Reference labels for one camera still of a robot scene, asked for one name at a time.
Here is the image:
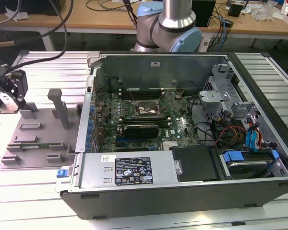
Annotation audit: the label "coloured power wire bundle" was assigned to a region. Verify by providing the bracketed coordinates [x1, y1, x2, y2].
[216, 126, 247, 147]

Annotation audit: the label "blue cable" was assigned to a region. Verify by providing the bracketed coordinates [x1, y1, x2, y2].
[215, 11, 228, 52]

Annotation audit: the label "clear plastic bags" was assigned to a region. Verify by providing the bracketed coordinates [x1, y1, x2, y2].
[252, 3, 283, 21]

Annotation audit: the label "black round speaker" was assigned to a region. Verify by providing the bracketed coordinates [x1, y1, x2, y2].
[108, 77, 122, 93]

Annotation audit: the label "wooden desk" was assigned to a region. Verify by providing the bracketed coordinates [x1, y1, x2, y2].
[0, 0, 288, 52]

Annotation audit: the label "green motherboard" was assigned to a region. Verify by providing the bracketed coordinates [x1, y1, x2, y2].
[94, 88, 200, 153]

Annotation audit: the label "silver metal drive cage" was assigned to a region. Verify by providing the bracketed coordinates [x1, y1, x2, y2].
[198, 62, 262, 125]

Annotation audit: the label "black graphics card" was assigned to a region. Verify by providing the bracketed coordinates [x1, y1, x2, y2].
[117, 122, 159, 139]

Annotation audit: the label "CPU socket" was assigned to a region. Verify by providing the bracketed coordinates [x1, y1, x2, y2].
[134, 99, 163, 118]

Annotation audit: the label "crumpled white plastic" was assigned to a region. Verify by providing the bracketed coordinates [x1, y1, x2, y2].
[4, 6, 30, 22]

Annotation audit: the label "silver chipset heat sink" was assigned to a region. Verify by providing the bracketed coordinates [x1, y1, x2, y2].
[162, 140, 179, 151]

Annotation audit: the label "green RAM stick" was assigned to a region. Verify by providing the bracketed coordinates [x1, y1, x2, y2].
[7, 142, 63, 150]

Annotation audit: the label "black PC case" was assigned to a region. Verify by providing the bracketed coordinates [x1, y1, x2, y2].
[60, 51, 288, 220]

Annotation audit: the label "grey parts rack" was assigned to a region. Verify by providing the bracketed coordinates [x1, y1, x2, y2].
[0, 88, 84, 170]

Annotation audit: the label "large black box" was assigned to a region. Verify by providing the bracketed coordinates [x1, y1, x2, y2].
[0, 0, 66, 16]

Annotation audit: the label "black computer tower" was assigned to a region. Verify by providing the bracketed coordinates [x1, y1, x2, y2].
[193, 0, 216, 28]

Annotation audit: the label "hard disk in blue carrier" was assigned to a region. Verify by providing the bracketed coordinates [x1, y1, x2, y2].
[219, 149, 283, 180]

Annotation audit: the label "silver power supply unit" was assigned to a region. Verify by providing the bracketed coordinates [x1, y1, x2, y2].
[79, 150, 183, 189]

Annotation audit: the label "blue wire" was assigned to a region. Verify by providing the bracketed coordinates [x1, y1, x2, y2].
[251, 121, 264, 152]
[246, 131, 255, 151]

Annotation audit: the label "small black cube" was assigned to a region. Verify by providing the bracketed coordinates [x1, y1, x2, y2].
[228, 2, 243, 17]

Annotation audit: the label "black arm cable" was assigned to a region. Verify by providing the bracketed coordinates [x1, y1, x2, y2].
[0, 0, 74, 72]

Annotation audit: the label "black plastic cover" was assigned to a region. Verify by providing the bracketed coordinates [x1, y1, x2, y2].
[169, 145, 220, 182]

